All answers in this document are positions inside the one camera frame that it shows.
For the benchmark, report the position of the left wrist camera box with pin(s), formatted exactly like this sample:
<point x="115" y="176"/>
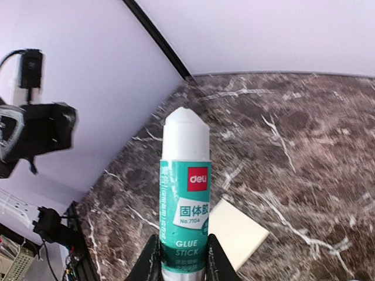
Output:
<point x="31" y="69"/>

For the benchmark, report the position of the green white glue stick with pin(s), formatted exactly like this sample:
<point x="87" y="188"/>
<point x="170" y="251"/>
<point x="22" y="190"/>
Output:
<point x="184" y="196"/>

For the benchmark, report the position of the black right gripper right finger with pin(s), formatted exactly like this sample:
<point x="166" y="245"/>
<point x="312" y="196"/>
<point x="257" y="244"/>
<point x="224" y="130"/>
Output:
<point x="219" y="267"/>

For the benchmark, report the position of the cream paper envelope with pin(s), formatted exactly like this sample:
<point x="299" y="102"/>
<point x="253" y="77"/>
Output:
<point x="238" y="234"/>

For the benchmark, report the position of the green plastic basket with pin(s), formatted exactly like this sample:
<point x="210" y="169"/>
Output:
<point x="20" y="265"/>

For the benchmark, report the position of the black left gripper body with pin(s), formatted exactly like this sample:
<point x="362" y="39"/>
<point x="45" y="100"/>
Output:
<point x="47" y="128"/>

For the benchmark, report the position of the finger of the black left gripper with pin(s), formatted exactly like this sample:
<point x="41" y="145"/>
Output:
<point x="12" y="126"/>

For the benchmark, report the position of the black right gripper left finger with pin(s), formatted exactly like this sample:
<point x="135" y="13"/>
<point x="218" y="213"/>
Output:
<point x="148" y="264"/>

